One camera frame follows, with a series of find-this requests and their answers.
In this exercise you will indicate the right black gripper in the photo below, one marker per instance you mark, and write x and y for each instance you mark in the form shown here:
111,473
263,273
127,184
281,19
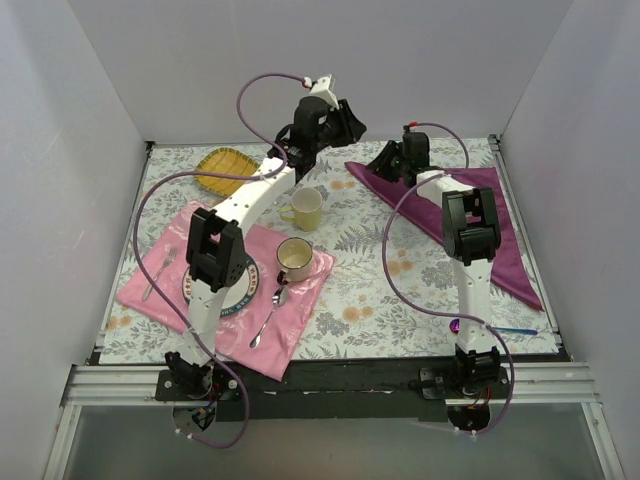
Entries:
388,158

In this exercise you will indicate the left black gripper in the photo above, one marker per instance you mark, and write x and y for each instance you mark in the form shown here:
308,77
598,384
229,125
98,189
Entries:
343,123

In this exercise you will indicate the purple cloth napkin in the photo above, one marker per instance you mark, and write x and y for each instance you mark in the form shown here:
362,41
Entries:
508,271

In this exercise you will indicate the iridescent rainbow spoon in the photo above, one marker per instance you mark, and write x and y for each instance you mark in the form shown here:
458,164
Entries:
454,327

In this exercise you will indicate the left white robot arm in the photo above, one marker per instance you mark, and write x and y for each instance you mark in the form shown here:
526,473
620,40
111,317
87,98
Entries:
216,253

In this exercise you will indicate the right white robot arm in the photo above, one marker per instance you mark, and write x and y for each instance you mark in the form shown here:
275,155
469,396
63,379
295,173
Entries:
471,237

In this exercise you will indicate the pale green mug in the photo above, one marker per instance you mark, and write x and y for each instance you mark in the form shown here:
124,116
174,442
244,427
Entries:
304,209

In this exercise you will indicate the yellow woven tray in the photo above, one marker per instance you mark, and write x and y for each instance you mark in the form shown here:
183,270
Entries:
227,161

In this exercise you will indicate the cream enamel mug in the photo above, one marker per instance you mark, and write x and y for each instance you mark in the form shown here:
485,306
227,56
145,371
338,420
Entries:
295,258

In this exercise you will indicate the silver spoon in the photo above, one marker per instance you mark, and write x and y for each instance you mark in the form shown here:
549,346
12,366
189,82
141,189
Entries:
279,298

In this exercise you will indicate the white plate blue rim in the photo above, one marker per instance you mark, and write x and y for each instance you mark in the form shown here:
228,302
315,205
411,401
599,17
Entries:
250,295

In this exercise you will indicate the pink floral cloth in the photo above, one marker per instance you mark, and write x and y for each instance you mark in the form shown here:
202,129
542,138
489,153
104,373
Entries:
235,332

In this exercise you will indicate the silver fork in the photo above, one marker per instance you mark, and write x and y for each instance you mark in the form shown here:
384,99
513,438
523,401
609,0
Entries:
168,260

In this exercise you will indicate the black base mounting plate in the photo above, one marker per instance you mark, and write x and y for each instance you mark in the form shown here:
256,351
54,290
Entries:
413,388

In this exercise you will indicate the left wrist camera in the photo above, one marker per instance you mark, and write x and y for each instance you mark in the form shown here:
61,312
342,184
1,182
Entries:
322,88

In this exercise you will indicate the aluminium frame rail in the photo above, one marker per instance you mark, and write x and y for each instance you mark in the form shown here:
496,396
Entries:
110,385

